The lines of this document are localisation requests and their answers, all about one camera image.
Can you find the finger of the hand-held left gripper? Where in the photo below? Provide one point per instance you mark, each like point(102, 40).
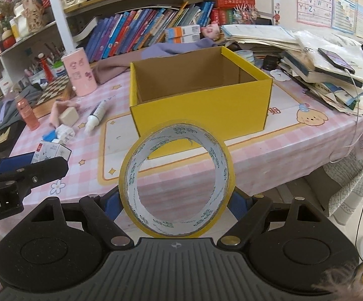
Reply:
point(15, 162)
point(43, 172)

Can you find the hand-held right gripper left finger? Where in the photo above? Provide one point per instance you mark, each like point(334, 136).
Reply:
point(110, 207)

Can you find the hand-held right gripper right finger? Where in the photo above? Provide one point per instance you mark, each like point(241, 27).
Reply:
point(239, 206)

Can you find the small white carton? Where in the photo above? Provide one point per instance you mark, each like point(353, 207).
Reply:
point(51, 152)

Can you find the blue plastic packet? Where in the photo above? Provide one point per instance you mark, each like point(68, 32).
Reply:
point(48, 137)

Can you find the white packet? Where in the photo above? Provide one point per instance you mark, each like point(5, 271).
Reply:
point(64, 131)

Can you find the yellow adhesive tape roll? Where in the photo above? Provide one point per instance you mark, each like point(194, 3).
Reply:
point(131, 163)

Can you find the yellow cardboard box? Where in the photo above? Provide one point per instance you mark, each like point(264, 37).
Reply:
point(206, 113)

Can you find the pink spray bottle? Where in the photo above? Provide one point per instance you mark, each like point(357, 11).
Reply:
point(27, 114)

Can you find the grey folded cloth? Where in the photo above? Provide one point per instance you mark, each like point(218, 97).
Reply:
point(9, 113)

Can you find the pink checked tablecloth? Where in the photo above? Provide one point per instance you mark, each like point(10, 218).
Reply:
point(263, 150)

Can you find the cream sponge block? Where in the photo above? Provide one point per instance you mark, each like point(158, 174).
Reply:
point(68, 116)

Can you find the white glue tube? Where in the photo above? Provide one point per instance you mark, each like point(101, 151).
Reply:
point(96, 114)

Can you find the wooden chessboard box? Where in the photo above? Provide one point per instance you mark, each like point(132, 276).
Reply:
point(54, 92)

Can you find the red slim bottle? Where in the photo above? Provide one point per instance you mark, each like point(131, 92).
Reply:
point(45, 67)

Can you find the pink cylindrical canister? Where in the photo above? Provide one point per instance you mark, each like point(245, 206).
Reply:
point(79, 72)

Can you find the purple and pink cloth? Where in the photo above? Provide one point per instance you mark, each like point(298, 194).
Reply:
point(115, 65)

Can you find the grey furry plush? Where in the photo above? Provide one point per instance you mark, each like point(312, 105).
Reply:
point(357, 279)

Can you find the black round jar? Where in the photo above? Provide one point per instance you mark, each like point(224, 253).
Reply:
point(270, 62)

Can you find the white shelf unit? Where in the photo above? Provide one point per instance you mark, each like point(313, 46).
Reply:
point(60, 22)

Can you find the pile of papers and books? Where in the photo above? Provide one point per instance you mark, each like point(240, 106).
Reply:
point(319, 78)

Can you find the row of colourful books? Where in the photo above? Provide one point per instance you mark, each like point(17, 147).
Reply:
point(137, 28)

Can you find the black smartphone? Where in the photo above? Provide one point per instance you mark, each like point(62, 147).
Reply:
point(336, 60)

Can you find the pink pig plush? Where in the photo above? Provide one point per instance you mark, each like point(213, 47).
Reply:
point(210, 32)

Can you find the orange and white cartons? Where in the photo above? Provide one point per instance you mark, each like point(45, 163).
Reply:
point(181, 34)

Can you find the red boxed book set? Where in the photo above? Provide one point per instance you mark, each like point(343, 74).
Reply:
point(234, 8)

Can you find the alphabet wall poster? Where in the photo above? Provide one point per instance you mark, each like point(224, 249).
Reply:
point(314, 0)

